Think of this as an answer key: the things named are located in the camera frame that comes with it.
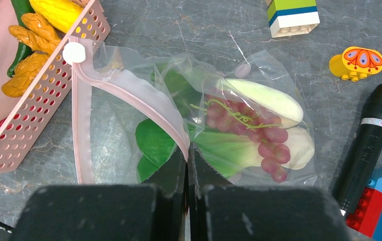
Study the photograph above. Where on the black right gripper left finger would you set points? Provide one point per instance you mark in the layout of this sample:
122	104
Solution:
152	210

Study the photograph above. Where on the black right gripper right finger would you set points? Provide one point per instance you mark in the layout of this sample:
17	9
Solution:
222	211

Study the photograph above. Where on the green toy bok choy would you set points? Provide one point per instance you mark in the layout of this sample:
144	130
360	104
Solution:
190	86

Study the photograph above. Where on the red toy grapes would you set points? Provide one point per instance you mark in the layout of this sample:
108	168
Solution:
236	137

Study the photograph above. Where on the clear dotted zip top bag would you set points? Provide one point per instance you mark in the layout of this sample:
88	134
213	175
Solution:
124	127

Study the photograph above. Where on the pink perforated plastic basket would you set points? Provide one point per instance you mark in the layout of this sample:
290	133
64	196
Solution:
27	116

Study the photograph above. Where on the red blue toy brick house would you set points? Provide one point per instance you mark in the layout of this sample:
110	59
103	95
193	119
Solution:
367	218

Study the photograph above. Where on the black toy microphone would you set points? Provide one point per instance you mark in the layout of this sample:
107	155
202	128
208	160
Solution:
362	155

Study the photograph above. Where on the yellow butterfly toy brick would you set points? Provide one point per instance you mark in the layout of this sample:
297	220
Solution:
356	63

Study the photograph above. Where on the green white stacked toy bricks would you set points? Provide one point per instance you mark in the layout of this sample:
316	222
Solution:
292	17

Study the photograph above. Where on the orange toy ginger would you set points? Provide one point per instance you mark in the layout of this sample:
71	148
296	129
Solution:
42	38

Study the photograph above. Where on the yellow toy squash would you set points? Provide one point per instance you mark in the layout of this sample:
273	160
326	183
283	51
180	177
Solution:
61	14

